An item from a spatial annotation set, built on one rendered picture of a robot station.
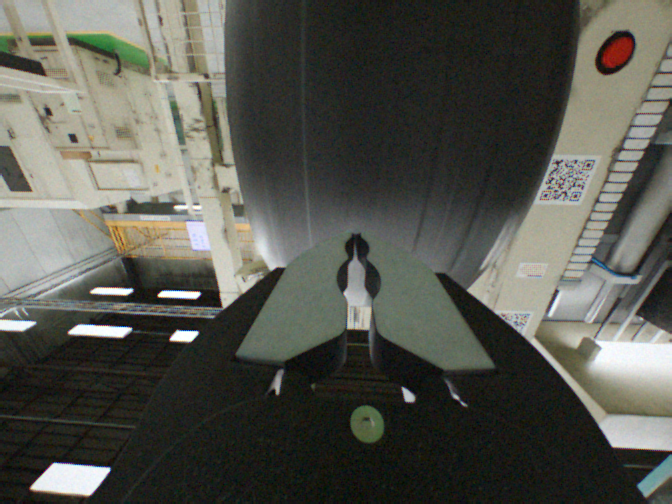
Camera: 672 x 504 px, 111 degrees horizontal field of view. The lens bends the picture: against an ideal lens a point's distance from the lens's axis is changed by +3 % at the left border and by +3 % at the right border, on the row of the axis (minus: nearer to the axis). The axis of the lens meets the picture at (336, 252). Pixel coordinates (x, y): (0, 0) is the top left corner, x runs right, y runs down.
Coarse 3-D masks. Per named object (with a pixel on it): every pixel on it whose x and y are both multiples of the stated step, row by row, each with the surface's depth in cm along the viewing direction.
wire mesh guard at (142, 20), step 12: (144, 12) 63; (156, 12) 63; (192, 12) 63; (204, 12) 63; (216, 12) 62; (144, 24) 64; (144, 36) 65; (192, 36) 65; (204, 48) 66; (156, 60) 68; (216, 60) 67; (156, 72) 68
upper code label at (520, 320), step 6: (498, 312) 47; (504, 312) 47; (510, 312) 47; (516, 312) 47; (522, 312) 47; (528, 312) 47; (504, 318) 48; (510, 318) 48; (516, 318) 48; (522, 318) 47; (528, 318) 47; (510, 324) 48; (516, 324) 48; (522, 324) 48; (528, 324) 48; (522, 330) 49
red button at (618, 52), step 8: (616, 40) 29; (624, 40) 29; (608, 48) 30; (616, 48) 29; (624, 48) 29; (608, 56) 30; (616, 56) 30; (624, 56) 30; (608, 64) 30; (616, 64) 30
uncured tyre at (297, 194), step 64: (256, 0) 16; (320, 0) 16; (384, 0) 15; (448, 0) 15; (512, 0) 15; (576, 0) 17; (256, 64) 17; (320, 64) 16; (384, 64) 16; (448, 64) 16; (512, 64) 16; (256, 128) 18; (320, 128) 17; (384, 128) 17; (448, 128) 17; (512, 128) 17; (256, 192) 21; (320, 192) 19; (384, 192) 19; (448, 192) 19; (512, 192) 19; (448, 256) 22
